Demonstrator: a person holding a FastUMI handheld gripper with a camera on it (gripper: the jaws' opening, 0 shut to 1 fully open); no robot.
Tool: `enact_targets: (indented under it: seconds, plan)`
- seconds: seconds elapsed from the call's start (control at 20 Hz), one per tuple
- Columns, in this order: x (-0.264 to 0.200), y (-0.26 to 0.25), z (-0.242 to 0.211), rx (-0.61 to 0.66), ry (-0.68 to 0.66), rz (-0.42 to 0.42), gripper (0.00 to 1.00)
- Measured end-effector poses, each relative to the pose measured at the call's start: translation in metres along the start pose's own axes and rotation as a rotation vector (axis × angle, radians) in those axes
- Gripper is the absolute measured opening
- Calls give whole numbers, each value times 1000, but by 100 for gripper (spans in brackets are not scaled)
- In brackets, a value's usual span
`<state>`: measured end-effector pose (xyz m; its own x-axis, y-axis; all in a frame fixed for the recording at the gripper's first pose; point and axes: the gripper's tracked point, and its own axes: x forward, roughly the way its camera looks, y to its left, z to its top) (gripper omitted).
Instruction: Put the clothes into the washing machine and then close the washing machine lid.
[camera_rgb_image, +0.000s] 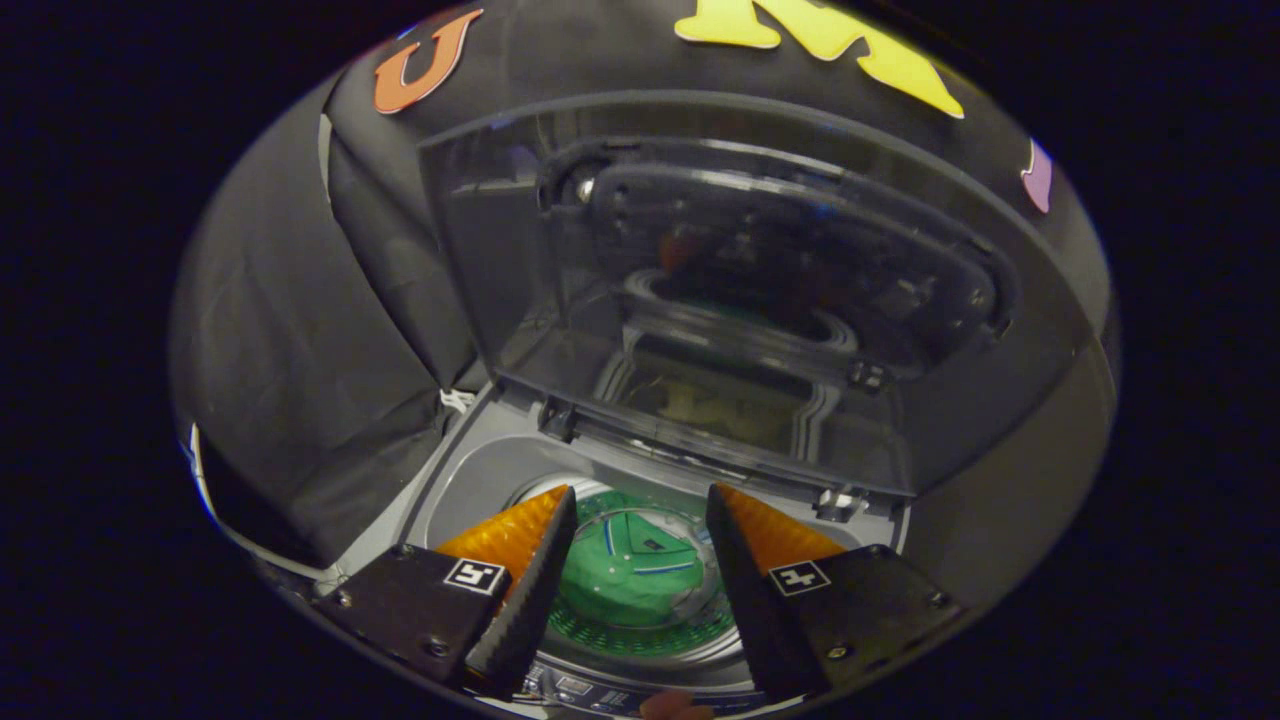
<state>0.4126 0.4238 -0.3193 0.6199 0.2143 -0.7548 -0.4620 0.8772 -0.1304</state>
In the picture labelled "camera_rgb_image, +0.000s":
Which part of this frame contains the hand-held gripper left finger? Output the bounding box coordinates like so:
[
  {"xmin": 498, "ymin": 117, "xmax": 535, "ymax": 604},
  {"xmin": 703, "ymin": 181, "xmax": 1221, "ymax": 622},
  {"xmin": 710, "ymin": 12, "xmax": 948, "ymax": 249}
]
[{"xmin": 314, "ymin": 485, "xmax": 579, "ymax": 700}]

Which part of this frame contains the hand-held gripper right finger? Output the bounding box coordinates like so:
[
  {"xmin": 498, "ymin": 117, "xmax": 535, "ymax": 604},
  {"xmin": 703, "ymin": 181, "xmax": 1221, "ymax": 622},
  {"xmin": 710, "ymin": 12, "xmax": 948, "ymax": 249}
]
[{"xmin": 705, "ymin": 483, "xmax": 967, "ymax": 702}]

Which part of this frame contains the green polo shirt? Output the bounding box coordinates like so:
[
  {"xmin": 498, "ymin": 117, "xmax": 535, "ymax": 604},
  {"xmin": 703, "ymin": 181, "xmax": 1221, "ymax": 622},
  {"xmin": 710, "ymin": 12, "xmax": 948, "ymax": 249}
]
[{"xmin": 558, "ymin": 510, "xmax": 715, "ymax": 629}]

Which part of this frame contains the transparent dark washing machine lid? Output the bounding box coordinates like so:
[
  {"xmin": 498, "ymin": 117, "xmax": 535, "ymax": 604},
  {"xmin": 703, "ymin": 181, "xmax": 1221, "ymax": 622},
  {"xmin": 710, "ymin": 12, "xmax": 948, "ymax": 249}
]
[{"xmin": 417, "ymin": 90, "xmax": 1113, "ymax": 499}]

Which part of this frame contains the black backdrop cloth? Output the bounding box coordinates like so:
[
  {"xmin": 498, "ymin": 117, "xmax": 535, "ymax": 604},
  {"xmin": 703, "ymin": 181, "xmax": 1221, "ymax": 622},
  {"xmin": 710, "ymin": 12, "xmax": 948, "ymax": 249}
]
[{"xmin": 165, "ymin": 0, "xmax": 1119, "ymax": 573}]

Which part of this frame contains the white object with blue edge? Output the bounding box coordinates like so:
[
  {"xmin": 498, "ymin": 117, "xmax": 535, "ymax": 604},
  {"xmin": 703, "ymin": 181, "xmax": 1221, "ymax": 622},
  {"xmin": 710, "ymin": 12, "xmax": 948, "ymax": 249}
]
[{"xmin": 186, "ymin": 422, "xmax": 219, "ymax": 523}]

